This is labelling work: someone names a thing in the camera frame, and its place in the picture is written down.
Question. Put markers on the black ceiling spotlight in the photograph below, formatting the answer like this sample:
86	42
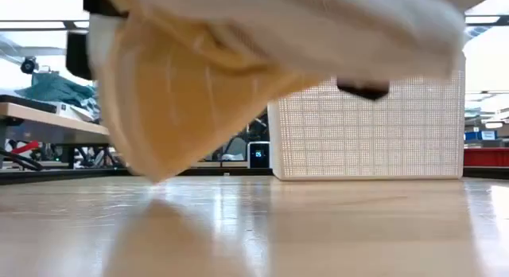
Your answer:
28	65

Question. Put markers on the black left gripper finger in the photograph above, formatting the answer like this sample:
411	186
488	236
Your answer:
103	6

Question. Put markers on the blue grey fabric cover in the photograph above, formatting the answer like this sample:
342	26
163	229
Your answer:
55	90

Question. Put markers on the orange towel with white grid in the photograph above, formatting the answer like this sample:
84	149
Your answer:
167	110

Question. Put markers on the white perforated plastic basket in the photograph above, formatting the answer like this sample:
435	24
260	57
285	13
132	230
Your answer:
378	137

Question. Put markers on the red black tool case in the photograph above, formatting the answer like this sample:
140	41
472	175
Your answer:
485	157

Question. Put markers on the white terry towel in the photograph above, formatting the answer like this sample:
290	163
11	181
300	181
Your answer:
338	30

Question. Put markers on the shelf with blue boxes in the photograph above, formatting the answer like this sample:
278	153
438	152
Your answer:
483	134

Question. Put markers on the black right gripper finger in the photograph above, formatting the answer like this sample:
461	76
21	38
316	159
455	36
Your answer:
366	90

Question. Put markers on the black device with blue display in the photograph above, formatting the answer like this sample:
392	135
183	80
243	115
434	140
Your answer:
259	154

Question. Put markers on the wooden workbench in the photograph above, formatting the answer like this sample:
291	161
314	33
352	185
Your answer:
51	126

